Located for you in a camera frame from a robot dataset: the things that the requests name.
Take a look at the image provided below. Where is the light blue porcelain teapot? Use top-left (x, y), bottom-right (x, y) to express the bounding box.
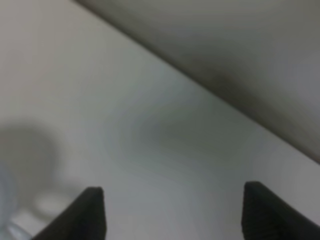
top-left (0, 163), bottom-right (33, 240)

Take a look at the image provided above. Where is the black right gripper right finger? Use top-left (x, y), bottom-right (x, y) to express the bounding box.
top-left (241, 181), bottom-right (320, 240)

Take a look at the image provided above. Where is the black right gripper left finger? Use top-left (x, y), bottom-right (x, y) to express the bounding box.
top-left (33, 187), bottom-right (107, 240)

